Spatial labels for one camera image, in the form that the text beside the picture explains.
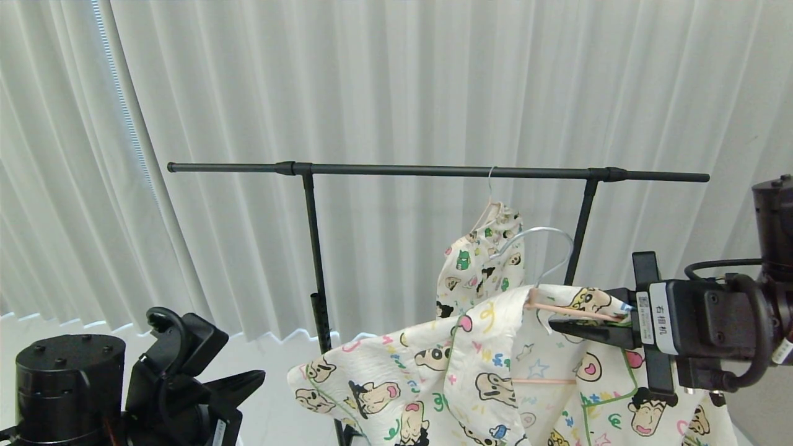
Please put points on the cream printed garment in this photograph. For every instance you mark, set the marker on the cream printed garment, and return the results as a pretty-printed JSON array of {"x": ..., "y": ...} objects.
[
  {"x": 495, "y": 371},
  {"x": 477, "y": 272}
]

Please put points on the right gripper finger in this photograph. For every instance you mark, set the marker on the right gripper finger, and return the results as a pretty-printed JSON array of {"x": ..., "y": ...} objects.
[{"x": 595, "y": 334}]

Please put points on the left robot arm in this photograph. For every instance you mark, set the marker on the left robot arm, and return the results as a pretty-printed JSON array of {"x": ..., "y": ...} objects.
[{"x": 68, "y": 390}]

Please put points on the black clothes rack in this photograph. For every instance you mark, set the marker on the black clothes rack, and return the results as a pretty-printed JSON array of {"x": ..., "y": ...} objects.
[{"x": 396, "y": 170}]

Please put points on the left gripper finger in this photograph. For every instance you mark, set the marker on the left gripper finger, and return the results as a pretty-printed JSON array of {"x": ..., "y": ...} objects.
[{"x": 238, "y": 384}]

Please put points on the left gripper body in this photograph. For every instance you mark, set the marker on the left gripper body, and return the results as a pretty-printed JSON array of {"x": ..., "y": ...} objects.
[{"x": 214, "y": 424}]

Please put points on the pink clothes hanger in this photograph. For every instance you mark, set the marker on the pink clothes hanger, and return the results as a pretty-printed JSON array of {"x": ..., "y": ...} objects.
[
  {"x": 560, "y": 310},
  {"x": 489, "y": 186}
]

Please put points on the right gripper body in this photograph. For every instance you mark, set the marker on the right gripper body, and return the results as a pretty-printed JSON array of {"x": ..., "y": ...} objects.
[{"x": 657, "y": 322}]

